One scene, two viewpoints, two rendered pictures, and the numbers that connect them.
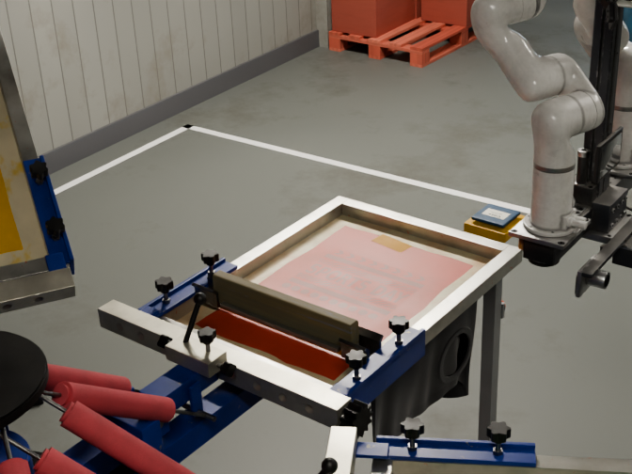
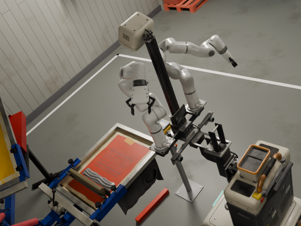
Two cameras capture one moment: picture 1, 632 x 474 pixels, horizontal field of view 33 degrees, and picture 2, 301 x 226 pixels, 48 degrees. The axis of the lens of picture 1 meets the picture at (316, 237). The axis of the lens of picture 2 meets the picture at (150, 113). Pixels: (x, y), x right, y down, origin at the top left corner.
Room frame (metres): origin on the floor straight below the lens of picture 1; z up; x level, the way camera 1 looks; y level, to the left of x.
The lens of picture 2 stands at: (0.48, -1.12, 2.87)
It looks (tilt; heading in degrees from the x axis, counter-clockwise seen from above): 38 degrees down; 18
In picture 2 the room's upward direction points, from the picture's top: 23 degrees counter-clockwise
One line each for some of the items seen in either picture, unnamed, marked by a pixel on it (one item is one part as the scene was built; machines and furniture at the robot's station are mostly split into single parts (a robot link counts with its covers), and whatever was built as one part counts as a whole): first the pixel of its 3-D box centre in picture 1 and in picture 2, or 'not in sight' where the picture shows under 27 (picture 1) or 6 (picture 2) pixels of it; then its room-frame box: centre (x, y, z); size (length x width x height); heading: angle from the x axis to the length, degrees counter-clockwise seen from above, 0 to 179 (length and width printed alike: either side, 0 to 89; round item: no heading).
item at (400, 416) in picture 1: (415, 369); (136, 184); (2.19, -0.23, 0.77); 0.46 x 0.09 x 0.36; 141
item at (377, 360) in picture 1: (378, 370); (109, 202); (1.90, -0.12, 0.97); 0.30 x 0.05 x 0.07; 141
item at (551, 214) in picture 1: (558, 197); (160, 136); (2.22, -0.56, 1.21); 0.16 x 0.13 x 0.15; 53
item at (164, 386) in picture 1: (179, 385); (53, 216); (1.82, 0.30, 1.02); 0.17 x 0.06 x 0.05; 141
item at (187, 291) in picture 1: (190, 296); (67, 173); (2.25, 0.31, 0.97); 0.30 x 0.05 x 0.07; 141
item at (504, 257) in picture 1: (339, 288); (108, 165); (2.26, -0.05, 0.97); 0.79 x 0.58 x 0.04; 141
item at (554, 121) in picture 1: (559, 131); (152, 120); (2.23, -0.56, 1.37); 0.13 x 0.10 x 0.16; 122
